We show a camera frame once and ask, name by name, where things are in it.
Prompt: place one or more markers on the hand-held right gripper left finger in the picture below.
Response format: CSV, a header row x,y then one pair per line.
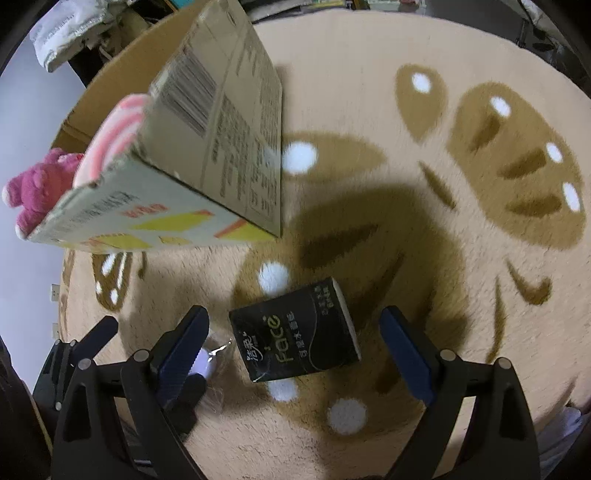
x,y
180,357

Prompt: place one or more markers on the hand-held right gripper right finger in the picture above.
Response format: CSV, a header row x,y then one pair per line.
x,y
406,357

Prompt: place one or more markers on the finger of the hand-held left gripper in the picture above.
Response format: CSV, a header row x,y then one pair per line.
x,y
99,337
189,401

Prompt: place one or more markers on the purple white fluffy toy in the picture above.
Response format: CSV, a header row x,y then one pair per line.
x,y
203,362

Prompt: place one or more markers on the black tissue pack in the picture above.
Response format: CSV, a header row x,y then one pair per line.
x,y
286,332

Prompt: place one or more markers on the pink bear plush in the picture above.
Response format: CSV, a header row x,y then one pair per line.
x,y
37,189

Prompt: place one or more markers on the pink striped soft roll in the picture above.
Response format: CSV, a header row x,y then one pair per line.
x,y
115,129

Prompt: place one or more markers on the cardboard box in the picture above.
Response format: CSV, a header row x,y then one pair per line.
x,y
221,115

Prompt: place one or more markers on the beige floral rug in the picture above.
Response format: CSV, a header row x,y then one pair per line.
x,y
461,323

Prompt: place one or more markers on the white puffer jacket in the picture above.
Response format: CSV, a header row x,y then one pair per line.
x,y
60,41

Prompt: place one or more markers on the white wall outlet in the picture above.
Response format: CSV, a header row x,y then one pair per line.
x,y
54,291

